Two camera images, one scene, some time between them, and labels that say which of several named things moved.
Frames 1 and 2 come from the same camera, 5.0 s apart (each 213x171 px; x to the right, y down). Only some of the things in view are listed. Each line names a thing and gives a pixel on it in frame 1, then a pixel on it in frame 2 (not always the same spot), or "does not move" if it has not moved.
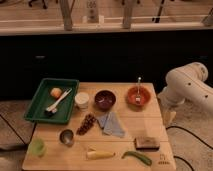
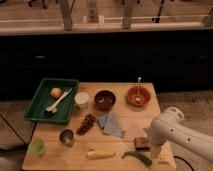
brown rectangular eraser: [146, 143] does not move
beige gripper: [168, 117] -> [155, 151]
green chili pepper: [141, 157] does not move
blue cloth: [111, 124] does not move
